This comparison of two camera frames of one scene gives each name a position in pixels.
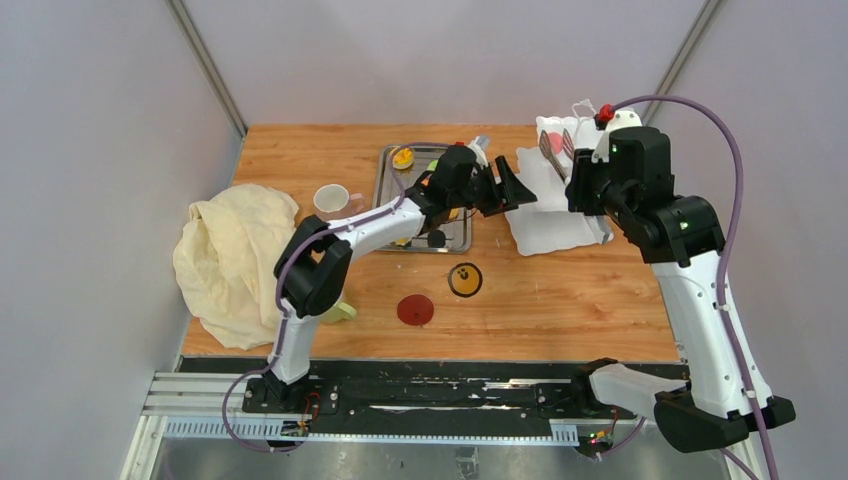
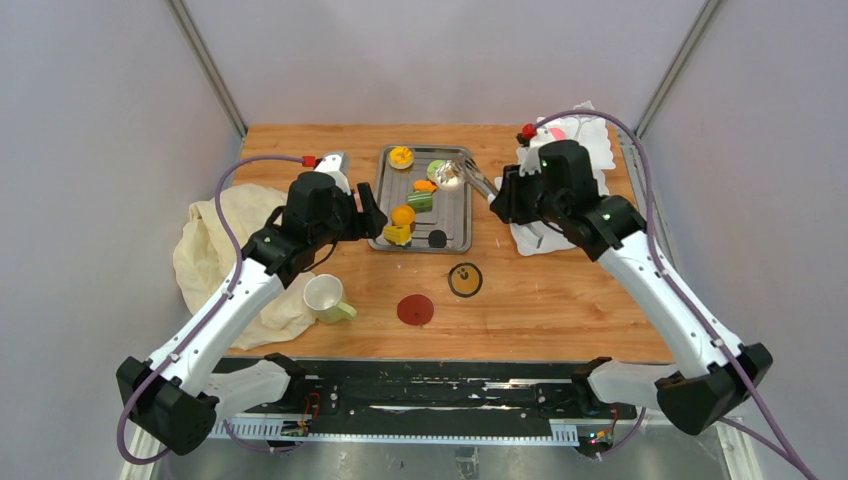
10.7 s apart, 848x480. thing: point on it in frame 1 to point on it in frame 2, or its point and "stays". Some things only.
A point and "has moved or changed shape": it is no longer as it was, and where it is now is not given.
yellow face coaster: (465, 279) stays
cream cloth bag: (225, 261) stays
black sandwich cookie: (436, 239) stays
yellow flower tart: (403, 158) stays
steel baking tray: (448, 231) stays
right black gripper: (583, 170) to (506, 205)
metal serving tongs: (545, 144) has moved or changed shape
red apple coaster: (415, 309) stays
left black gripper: (513, 191) to (367, 224)
